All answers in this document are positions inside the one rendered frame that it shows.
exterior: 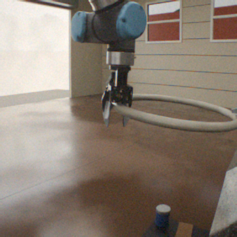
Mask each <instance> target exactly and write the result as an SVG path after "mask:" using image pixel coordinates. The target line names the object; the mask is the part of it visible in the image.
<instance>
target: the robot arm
mask: <svg viewBox="0 0 237 237"><path fill-rule="evenodd" d="M89 2H90V3H91V6H92V7H93V10H94V12H85V11H81V12H80V11H79V12H77V13H76V14H75V15H74V16H73V18H72V22H71V35H72V39H73V40H74V41H76V42H79V43H94V44H98V43H100V44H107V64H108V65H110V66H109V70H115V71H114V72H111V74H110V75H109V77H108V80H107V81H106V90H107V91H104V94H103V96H102V101H101V102H102V111H103V116H104V121H105V124H106V127H108V125H109V117H110V111H111V110H112V108H113V104H112V103H116V102H122V104H123V105H124V106H126V107H131V105H132V95H133V87H132V86H130V85H128V84H127V79H128V71H131V67H130V66H134V59H135V58H136V56H135V46H136V45H135V39H137V38H139V37H140V36H141V35H142V34H143V33H144V31H145V28H146V24H147V20H146V13H145V11H144V9H143V7H142V6H141V5H140V4H138V3H137V2H131V1H130V0H89ZM111 101H112V103H111ZM128 119H130V118H129V117H126V116H124V115H123V126H124V127H125V125H127V123H128Z"/></svg>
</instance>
